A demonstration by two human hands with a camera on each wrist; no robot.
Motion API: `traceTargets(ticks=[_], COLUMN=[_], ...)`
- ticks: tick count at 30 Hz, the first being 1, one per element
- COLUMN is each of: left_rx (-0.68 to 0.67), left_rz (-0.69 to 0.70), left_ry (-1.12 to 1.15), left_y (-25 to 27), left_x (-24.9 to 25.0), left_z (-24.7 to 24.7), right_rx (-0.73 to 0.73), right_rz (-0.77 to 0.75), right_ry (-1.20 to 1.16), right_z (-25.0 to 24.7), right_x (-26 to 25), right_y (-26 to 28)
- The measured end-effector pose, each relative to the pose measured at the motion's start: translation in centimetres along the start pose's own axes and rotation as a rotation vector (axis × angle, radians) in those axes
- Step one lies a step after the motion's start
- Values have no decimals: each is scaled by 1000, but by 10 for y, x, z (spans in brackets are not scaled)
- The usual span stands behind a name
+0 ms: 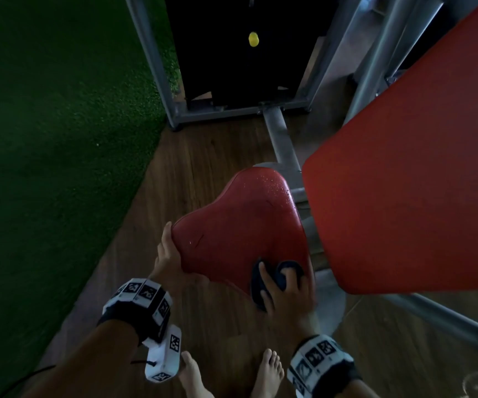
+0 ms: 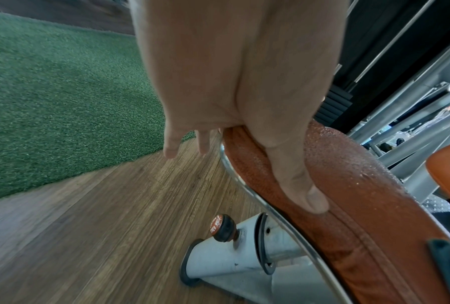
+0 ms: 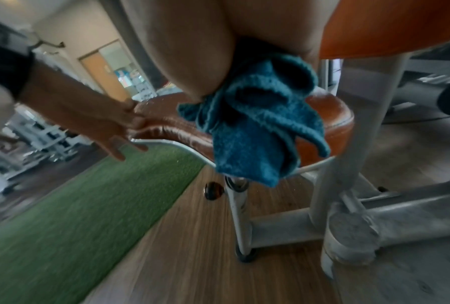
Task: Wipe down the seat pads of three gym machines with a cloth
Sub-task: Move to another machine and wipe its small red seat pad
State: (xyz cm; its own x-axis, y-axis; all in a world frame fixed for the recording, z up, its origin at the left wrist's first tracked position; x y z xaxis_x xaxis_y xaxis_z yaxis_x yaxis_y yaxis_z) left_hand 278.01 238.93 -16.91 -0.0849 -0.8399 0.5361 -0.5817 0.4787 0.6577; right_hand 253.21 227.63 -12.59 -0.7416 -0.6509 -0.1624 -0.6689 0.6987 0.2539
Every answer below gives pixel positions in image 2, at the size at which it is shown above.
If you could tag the black weight stack housing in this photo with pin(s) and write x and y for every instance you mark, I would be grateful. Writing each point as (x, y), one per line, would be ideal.
(367, 35)

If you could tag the blue cleaning cloth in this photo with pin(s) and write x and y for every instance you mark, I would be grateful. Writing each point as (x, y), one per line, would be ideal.
(448, 267)

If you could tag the red saddle-shaped seat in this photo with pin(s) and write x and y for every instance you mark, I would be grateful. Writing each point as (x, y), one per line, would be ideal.
(360, 207)

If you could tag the green turf mat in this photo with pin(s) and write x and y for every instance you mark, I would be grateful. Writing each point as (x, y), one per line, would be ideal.
(59, 104)

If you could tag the black red adjustment knob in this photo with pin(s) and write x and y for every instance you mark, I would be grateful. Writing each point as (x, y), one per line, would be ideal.
(221, 228)

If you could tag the person's left hand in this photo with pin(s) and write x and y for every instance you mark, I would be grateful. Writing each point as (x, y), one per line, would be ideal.
(239, 59)

